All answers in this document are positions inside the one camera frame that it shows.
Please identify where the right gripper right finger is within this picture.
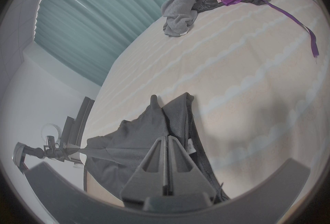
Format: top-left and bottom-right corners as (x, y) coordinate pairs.
(168, 135), (215, 203)

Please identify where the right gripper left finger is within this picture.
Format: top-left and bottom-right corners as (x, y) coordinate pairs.
(121, 136), (168, 204)

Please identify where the black T-shirt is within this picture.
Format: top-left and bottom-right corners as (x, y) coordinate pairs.
(77, 93), (230, 204)

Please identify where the bed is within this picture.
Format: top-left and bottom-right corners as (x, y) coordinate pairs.
(82, 0), (330, 208)

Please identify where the black chest of drawers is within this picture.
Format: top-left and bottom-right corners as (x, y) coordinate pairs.
(60, 97), (95, 149)

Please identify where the grey knitted garment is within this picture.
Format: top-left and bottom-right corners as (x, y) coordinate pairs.
(161, 0), (199, 37)

